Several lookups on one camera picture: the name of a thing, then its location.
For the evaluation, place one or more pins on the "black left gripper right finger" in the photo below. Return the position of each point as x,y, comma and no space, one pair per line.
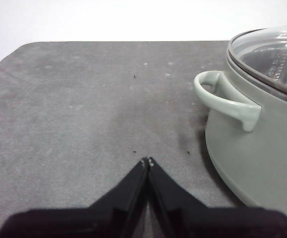
195,220

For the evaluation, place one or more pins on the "pale green electric steamer pot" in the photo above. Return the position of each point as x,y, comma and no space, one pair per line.
257,161

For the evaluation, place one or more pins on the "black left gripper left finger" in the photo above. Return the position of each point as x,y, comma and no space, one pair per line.
108,218

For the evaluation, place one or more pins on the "glass lid with green knob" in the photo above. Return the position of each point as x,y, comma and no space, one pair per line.
257,54

